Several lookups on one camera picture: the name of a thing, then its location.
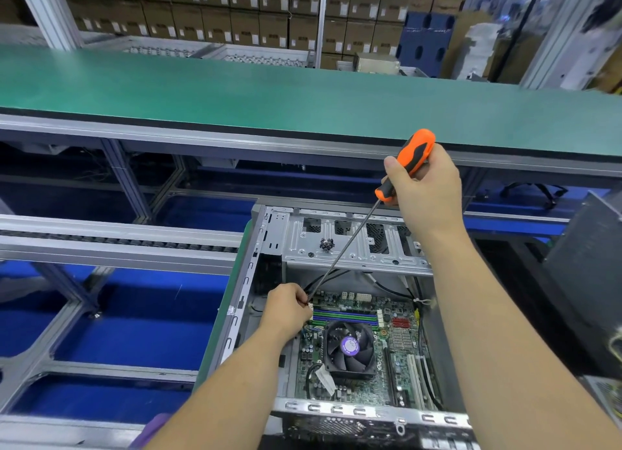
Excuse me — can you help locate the person's left hand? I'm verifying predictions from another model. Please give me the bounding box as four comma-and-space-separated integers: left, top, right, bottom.
257, 282, 315, 349

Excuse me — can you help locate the person's right hand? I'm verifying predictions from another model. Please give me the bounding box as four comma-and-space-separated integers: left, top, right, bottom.
379, 144, 468, 242

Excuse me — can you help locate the orange black handle screwdriver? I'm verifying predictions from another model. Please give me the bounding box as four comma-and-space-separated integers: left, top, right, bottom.
303, 128, 437, 305

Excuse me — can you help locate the black CPU cooler fan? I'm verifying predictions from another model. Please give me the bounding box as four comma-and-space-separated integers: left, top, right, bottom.
321, 318, 380, 383

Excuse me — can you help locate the grey metal computer case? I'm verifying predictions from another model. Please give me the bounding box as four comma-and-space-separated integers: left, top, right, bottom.
194, 202, 482, 450

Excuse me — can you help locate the green motherboard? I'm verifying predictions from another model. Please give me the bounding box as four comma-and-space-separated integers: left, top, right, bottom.
292, 299, 443, 412

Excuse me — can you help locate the person's left forearm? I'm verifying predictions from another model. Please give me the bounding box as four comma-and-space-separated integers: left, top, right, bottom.
146, 333, 293, 450

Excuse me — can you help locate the person's right forearm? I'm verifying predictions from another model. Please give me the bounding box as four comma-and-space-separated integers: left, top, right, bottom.
422, 226, 622, 450

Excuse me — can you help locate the green conveyor belt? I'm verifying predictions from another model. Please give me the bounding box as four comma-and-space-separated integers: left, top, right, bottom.
0, 44, 622, 169

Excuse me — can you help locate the stack of cardboard boxes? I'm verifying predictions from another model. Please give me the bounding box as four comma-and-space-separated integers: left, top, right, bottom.
58, 0, 439, 62

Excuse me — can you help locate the grey power supply unit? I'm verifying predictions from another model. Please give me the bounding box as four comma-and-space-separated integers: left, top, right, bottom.
581, 372, 622, 436

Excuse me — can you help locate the grey flat metal rail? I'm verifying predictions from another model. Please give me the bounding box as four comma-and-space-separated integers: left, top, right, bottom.
0, 213, 244, 276

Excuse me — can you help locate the grey roller conveyor rail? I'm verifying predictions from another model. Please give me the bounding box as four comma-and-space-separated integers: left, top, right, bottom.
0, 410, 147, 450

